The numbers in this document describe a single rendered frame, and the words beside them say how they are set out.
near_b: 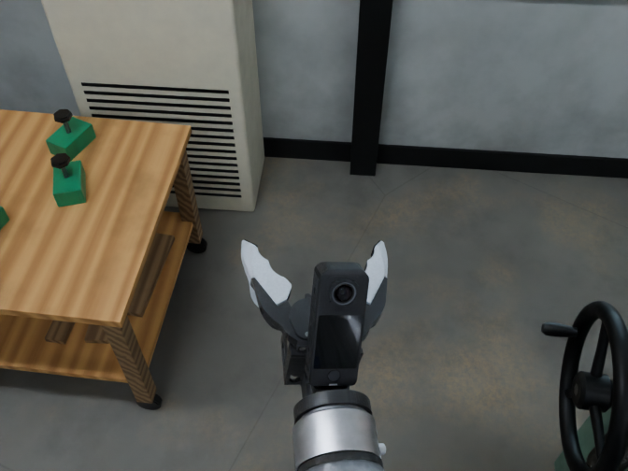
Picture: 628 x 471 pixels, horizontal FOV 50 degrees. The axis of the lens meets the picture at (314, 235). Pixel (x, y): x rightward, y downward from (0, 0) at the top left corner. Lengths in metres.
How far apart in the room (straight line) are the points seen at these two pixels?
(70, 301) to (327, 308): 1.09
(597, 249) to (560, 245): 0.12
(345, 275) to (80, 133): 1.41
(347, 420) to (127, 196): 1.27
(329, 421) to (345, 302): 0.10
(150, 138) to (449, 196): 1.11
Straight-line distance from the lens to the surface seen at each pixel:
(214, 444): 1.95
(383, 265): 0.70
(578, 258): 2.42
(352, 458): 0.58
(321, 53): 2.27
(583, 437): 1.79
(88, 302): 1.60
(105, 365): 1.91
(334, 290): 0.58
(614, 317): 1.10
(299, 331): 0.64
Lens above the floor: 1.79
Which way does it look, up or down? 51 degrees down
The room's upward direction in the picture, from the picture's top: straight up
